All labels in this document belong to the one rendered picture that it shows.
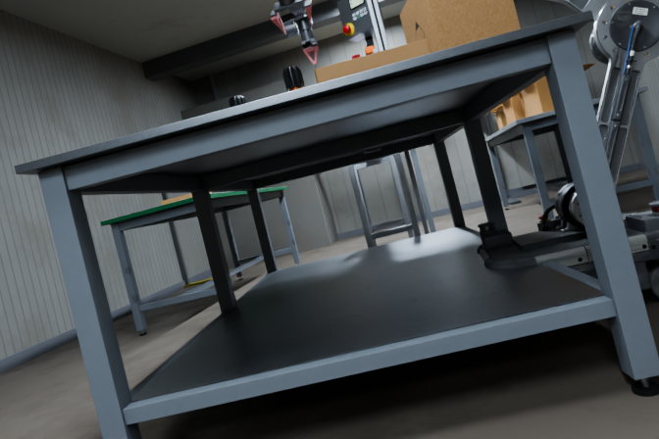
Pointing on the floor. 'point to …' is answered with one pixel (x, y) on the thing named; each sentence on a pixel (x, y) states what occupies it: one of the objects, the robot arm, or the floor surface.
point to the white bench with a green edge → (222, 203)
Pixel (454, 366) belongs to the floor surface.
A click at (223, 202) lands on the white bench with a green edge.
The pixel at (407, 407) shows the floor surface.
